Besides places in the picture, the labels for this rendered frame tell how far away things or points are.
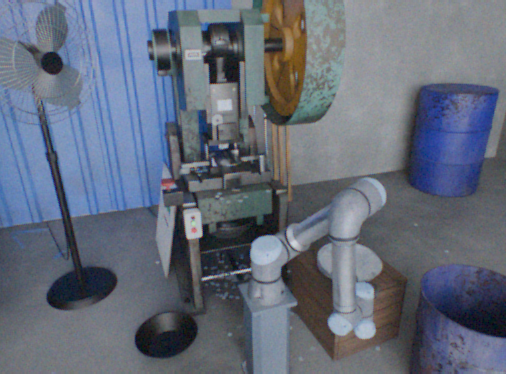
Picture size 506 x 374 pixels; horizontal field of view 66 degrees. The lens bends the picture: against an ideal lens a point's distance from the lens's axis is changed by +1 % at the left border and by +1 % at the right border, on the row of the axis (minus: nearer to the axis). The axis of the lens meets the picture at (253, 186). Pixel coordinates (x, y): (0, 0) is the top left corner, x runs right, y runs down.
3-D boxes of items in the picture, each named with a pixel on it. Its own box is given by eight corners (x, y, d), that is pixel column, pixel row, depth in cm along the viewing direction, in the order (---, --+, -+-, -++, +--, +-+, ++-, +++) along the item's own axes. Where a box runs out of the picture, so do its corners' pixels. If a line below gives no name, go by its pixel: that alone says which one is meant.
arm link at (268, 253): (244, 273, 151) (243, 243, 146) (266, 258, 160) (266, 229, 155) (268, 286, 144) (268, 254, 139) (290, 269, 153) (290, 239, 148)
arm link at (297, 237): (259, 244, 158) (354, 181, 119) (282, 230, 169) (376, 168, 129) (275, 269, 157) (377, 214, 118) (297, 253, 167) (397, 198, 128)
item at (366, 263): (343, 239, 203) (343, 238, 202) (394, 263, 182) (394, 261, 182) (306, 261, 185) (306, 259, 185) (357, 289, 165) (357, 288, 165)
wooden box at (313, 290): (398, 336, 193) (408, 278, 179) (333, 362, 179) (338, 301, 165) (349, 289, 226) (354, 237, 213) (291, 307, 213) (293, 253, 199)
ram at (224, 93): (242, 139, 199) (240, 80, 187) (213, 142, 195) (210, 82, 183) (234, 131, 214) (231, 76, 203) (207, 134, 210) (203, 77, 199)
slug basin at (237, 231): (263, 238, 221) (263, 222, 217) (204, 248, 212) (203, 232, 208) (247, 212, 251) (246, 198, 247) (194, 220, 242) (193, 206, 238)
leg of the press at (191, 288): (206, 313, 210) (193, 155, 174) (185, 318, 207) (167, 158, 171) (183, 232, 291) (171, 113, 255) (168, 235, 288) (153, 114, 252)
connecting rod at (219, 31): (237, 97, 193) (234, 22, 179) (213, 99, 189) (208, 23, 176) (227, 91, 211) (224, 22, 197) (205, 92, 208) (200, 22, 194)
